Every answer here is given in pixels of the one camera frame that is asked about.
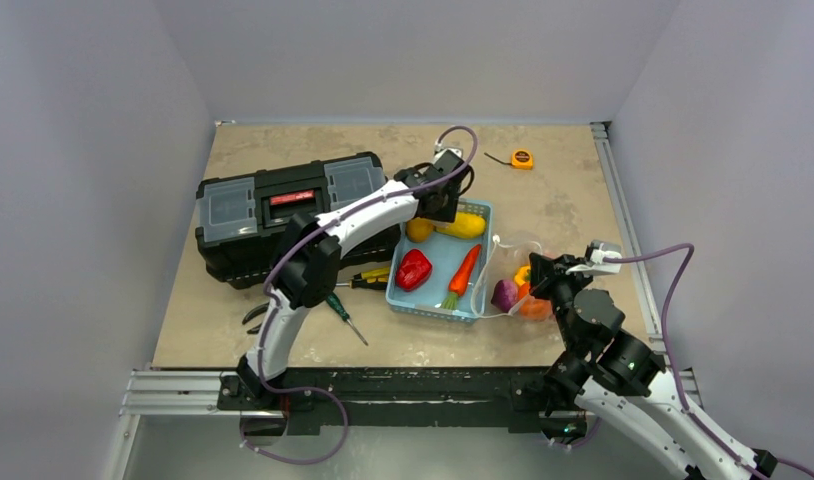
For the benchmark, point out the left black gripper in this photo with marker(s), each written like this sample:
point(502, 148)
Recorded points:
point(446, 215)

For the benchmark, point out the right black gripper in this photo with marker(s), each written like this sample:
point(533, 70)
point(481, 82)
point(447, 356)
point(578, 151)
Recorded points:
point(541, 276)

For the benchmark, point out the small orange pumpkin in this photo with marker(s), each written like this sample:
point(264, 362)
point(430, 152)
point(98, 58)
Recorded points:
point(530, 307)

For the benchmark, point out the clear zip top bag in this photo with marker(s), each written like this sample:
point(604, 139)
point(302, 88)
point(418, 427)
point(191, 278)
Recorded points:
point(504, 258)

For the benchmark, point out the purple onion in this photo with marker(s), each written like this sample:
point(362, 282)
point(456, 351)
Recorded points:
point(505, 295)

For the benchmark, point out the light blue plastic basket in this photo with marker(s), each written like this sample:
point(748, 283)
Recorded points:
point(446, 254)

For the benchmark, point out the yellow bell pepper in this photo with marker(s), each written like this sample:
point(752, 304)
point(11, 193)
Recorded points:
point(522, 275)

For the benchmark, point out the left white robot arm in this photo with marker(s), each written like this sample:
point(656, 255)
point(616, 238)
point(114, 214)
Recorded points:
point(309, 255)

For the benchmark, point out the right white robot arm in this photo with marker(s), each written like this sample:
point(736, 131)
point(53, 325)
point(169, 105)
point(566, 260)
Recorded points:
point(612, 373)

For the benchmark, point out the yellow lemon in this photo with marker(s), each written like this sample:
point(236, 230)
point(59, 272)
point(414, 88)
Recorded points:
point(419, 230)

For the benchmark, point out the yellow squash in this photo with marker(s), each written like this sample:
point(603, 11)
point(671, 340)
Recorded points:
point(465, 226)

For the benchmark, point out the red bell pepper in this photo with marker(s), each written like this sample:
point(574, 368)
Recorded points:
point(413, 270)

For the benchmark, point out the orange carrot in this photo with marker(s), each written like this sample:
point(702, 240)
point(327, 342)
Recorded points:
point(459, 282)

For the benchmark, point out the yellow tape measure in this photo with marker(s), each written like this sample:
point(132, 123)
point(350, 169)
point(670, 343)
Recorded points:
point(518, 159)

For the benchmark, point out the yellow black screwdriver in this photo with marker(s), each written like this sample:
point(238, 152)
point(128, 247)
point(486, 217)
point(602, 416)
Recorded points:
point(376, 280)

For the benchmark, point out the black plastic toolbox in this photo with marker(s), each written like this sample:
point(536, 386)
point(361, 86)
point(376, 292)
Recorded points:
point(240, 219)

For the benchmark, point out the black pliers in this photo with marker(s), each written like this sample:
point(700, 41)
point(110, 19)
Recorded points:
point(255, 313)

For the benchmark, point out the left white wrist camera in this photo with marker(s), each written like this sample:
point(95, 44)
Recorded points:
point(448, 160)

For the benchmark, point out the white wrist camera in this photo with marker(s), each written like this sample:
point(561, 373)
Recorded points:
point(448, 160)
point(599, 260)

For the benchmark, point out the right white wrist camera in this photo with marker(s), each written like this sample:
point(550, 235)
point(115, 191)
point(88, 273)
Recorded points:
point(599, 260)

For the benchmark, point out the green handled screwdriver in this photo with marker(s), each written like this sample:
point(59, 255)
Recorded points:
point(337, 306)

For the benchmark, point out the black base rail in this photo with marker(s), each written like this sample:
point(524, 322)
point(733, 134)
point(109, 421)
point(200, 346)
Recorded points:
point(305, 399)

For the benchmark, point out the aluminium frame rail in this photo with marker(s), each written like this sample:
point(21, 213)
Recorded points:
point(569, 198)

